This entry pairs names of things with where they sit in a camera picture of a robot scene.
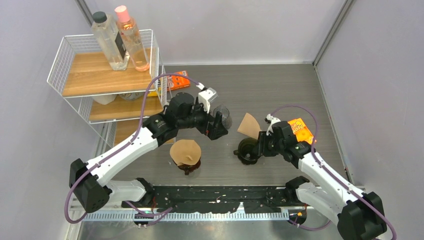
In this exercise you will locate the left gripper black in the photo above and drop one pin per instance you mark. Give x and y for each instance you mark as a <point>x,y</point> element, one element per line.
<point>215,131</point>

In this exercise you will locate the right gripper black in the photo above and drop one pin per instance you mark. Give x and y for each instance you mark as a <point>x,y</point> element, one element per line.
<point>262,140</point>

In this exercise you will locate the grey plastic measuring cup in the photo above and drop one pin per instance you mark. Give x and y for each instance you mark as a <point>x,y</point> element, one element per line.
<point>226,117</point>

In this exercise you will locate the dark green coffee dripper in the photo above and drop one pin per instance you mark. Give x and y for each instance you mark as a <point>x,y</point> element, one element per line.
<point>245,151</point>

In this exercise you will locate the brown paper coffee filter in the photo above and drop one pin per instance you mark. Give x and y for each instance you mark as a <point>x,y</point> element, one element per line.
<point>185,152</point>
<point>249,126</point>

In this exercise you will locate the brown plastic coffee dripper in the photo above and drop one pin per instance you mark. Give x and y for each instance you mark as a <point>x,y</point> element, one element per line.
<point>188,168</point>

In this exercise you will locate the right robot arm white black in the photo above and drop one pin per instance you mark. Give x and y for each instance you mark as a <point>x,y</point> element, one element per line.
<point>356,214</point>

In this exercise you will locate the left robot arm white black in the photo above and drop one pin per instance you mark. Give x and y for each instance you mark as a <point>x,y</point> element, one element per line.
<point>91,181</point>

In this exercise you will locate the orange Scrub Daddy sponge package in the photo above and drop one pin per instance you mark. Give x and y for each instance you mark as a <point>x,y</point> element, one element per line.
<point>301,131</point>

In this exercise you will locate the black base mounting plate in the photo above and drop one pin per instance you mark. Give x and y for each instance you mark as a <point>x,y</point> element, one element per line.
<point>218,199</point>

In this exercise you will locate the small orange box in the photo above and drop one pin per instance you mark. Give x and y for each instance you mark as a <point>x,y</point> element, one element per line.
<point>177,82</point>

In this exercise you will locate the round tin on shelf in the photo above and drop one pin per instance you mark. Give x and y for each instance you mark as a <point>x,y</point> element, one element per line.
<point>131,96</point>

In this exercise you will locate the white jug on shelf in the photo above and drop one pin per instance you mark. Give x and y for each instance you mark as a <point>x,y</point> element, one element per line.
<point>104,99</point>

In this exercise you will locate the pink bottle pink cap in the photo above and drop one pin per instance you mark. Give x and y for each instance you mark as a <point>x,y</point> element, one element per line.
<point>131,38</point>

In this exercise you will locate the clear bottle black cap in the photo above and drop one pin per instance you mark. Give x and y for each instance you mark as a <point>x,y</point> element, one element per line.
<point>107,35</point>

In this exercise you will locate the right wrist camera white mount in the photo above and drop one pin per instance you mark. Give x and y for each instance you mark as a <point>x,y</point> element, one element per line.
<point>271,120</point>

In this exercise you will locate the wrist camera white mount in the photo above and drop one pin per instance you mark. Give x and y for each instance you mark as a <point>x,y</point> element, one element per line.
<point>206,96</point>
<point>271,120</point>

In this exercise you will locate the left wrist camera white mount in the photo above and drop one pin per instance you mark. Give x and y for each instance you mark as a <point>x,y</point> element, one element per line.
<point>206,96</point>

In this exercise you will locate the white wire shelf rack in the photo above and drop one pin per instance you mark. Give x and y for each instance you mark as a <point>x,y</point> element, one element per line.
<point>81,71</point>

